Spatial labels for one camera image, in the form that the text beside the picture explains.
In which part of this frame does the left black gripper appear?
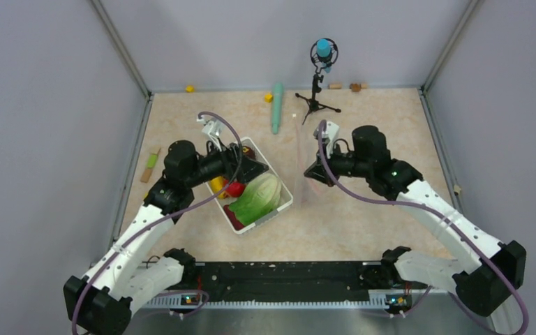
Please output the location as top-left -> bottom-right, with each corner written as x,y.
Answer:
186,137 -> 269,188

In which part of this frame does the yellow toy banana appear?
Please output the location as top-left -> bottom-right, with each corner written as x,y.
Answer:
208,176 -> 228,199

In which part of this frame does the green toy napa cabbage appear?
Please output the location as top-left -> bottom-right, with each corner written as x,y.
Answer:
228,172 -> 282,226

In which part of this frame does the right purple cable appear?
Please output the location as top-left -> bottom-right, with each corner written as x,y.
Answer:
316,120 -> 530,335

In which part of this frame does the dark purple toy mangosteen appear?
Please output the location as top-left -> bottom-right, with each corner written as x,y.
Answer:
241,146 -> 256,161

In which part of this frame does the purple cable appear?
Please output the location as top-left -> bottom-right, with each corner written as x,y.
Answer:
316,120 -> 530,335
70,110 -> 244,335

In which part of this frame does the clear pink zip top bag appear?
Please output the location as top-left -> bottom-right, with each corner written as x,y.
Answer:
292,113 -> 327,209

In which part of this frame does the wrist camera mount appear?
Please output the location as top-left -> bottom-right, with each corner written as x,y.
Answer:
197,117 -> 225,151
313,120 -> 340,158

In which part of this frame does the dark red toy vegetable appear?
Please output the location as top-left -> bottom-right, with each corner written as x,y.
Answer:
223,204 -> 245,232

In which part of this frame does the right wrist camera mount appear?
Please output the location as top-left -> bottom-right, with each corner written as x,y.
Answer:
313,120 -> 340,158

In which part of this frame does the teal cylindrical toy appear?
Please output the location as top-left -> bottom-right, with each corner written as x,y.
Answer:
271,82 -> 284,135

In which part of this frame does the red toy apple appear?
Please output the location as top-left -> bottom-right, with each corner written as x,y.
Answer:
225,181 -> 246,198

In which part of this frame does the green and wood toy knife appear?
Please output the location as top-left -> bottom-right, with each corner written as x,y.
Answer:
140,146 -> 161,183

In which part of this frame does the black tripod microphone stand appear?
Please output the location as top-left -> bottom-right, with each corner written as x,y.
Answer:
295,67 -> 342,126

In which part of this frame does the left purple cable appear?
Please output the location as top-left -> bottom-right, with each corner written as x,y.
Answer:
70,110 -> 244,335

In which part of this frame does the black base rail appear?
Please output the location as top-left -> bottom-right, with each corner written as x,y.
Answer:
172,261 -> 416,303

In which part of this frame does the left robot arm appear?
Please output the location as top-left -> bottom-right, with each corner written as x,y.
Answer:
63,140 -> 270,334

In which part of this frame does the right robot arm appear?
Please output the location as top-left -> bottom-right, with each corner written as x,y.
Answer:
304,120 -> 529,320

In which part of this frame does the blue microphone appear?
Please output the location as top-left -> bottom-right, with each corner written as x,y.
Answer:
310,38 -> 338,74

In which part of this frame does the brown wooden block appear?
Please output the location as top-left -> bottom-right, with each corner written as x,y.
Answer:
349,82 -> 369,93

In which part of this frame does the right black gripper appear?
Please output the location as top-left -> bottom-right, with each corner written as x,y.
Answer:
305,139 -> 372,188

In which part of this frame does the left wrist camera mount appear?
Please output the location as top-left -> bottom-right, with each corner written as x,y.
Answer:
197,117 -> 225,151

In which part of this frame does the white perforated plastic basket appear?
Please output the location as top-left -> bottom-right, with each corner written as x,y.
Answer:
214,137 -> 293,235

